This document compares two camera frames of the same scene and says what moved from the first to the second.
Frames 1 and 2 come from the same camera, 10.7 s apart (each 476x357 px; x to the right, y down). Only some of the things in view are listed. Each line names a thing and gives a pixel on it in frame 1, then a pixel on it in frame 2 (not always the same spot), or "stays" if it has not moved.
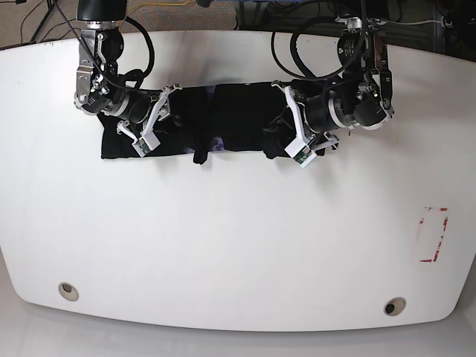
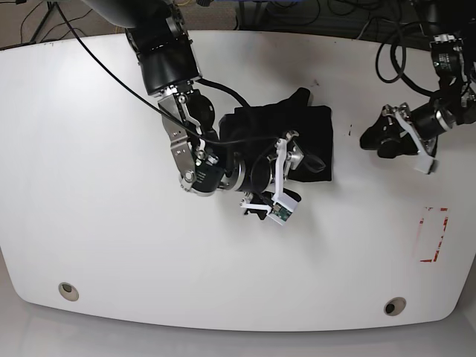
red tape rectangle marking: (444, 230) stays
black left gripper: (139, 106) → (260, 172)
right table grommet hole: (395, 306) stays
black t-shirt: (256, 117) → (251, 132)
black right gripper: (317, 113) → (428, 122)
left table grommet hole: (68, 291) stays
